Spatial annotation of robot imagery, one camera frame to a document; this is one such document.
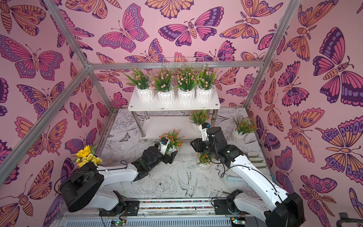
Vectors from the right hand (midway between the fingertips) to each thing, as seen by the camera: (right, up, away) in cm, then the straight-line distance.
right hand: (193, 141), depth 76 cm
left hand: (-12, -4, +10) cm, 16 cm away
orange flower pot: (-9, +1, 0) cm, 9 cm away
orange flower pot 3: (+3, +13, +9) cm, 17 cm away
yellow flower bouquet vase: (-51, -5, -9) cm, 52 cm away
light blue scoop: (+25, -23, +7) cm, 35 cm away
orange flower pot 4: (+33, +8, +13) cm, 37 cm away
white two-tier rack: (-29, +14, +30) cm, 44 cm away
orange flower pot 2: (+7, -11, +1) cm, 12 cm away
